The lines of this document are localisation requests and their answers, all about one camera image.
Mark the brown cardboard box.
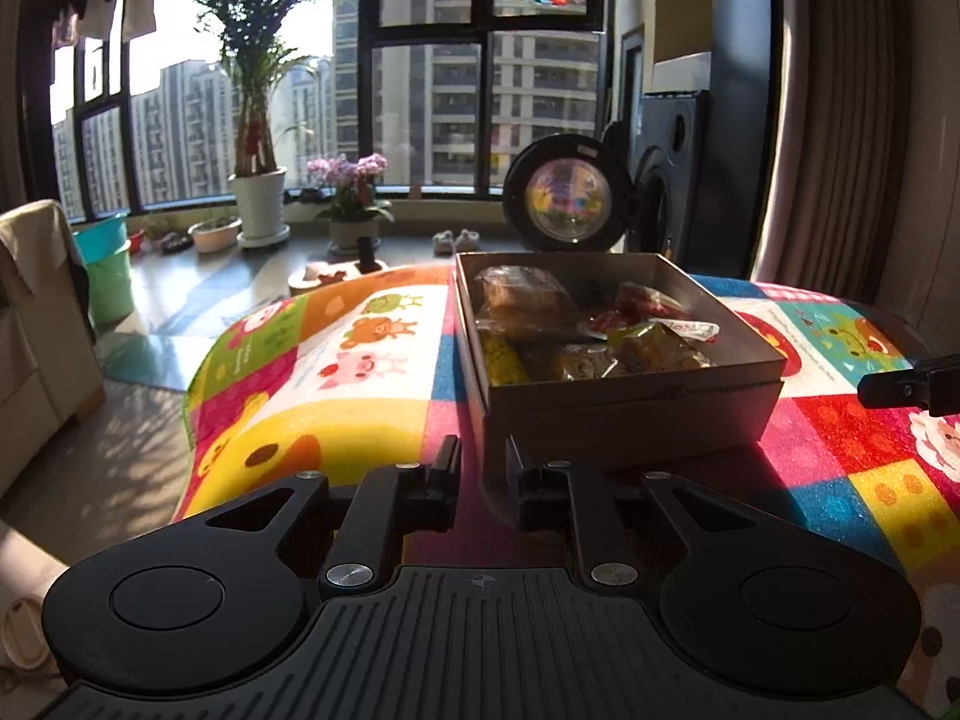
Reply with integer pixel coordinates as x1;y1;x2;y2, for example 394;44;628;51
454;252;786;489

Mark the clear bread snack bag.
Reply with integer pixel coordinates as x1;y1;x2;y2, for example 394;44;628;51
475;265;599;344

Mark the yellow snack packet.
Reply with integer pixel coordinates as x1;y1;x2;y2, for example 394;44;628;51
480;330;530;387

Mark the red cartoon snack bag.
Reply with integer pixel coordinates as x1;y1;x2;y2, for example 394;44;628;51
587;281;690;333

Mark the green edged clear snack packet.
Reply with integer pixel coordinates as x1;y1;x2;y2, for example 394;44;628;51
652;317;721;343

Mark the colourful cartoon play mat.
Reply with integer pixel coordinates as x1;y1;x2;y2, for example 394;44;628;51
179;257;958;715

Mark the beige curtain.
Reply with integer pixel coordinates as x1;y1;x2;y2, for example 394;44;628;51
754;0;910;302

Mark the pair of white slippers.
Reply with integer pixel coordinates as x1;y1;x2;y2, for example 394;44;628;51
431;229;482;257

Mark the pink orchid in pot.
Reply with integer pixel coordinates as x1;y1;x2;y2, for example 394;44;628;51
308;153;394;257

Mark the round washing machine door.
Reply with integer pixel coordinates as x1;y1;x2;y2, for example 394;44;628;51
501;133;638;252

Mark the dark grey washing machine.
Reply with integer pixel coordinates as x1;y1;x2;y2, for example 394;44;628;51
626;89;711;265

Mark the low white planter bowl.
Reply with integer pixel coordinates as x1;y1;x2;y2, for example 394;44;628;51
187;216;242;255

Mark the green plastic bucket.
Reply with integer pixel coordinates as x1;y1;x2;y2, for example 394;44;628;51
86;242;135;325

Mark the teal plastic bucket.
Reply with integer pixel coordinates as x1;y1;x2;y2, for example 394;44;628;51
73;211;128;265

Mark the tall plant in white pot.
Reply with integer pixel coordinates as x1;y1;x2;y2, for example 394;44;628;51
194;0;317;249

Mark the beige tray with black post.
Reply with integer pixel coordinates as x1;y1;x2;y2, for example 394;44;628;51
286;236;387;296

